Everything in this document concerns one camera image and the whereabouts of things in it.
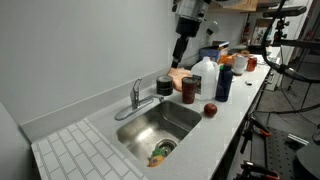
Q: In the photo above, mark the white cup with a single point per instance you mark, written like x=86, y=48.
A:
x=239, y=65

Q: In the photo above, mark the stainless steel sink basin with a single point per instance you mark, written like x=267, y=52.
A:
x=166, y=123

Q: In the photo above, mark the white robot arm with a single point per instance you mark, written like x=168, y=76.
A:
x=193, y=8

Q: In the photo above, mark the orange cloth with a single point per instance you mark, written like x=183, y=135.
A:
x=178, y=75

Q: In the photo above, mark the red can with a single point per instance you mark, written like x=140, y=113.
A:
x=252, y=64

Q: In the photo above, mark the translucent plastic milk jug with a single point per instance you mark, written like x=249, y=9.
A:
x=206, y=76

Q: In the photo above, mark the wooden shelf board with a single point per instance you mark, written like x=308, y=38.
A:
x=240, y=4

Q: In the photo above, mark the chrome sink faucet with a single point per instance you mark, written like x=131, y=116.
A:
x=136, y=100

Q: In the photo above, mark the black stereo camera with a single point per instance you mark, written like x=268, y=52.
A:
x=285, y=11

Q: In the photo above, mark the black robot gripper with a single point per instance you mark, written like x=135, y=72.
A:
x=187, y=27

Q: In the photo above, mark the red apple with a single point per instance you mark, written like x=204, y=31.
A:
x=210, y=110

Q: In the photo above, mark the dark blue bottle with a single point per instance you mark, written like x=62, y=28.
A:
x=224, y=83

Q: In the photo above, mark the orange black clamp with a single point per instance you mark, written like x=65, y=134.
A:
x=260, y=171
x=261, y=130

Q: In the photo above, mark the white tile pattern mat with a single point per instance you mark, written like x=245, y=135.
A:
x=76, y=153

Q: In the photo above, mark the dark red metal tumbler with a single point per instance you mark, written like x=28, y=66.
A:
x=189, y=91

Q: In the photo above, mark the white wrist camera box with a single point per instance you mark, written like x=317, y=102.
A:
x=212, y=29

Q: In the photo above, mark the blue box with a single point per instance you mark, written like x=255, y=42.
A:
x=209, y=53

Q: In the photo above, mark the orange toy carrot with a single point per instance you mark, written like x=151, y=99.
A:
x=156, y=160

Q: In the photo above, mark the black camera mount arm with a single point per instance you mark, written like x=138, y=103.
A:
x=293, y=42

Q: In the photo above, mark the black perforated board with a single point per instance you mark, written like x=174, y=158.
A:
x=283, y=156

